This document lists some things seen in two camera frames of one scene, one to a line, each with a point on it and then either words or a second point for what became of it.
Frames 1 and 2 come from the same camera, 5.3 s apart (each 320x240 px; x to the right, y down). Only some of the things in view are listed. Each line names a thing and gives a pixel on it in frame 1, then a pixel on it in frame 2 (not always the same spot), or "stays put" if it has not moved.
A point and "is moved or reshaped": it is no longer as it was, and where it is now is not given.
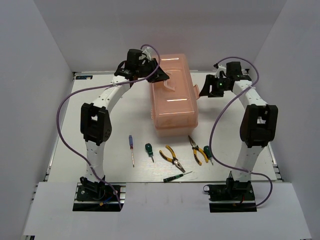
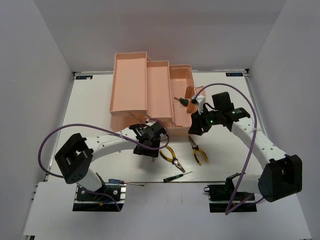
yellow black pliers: [195, 147] stays put
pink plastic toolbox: [174, 105] is moved or reshaped
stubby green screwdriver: [207, 151] to [184, 101]
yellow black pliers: [174, 160] stays put
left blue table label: [84, 77] stays put
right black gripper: [211, 80] to [197, 123]
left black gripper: [160, 75] to [139, 150]
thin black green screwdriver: [172, 177] stays put
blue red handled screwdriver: [131, 144] is moved or reshaped
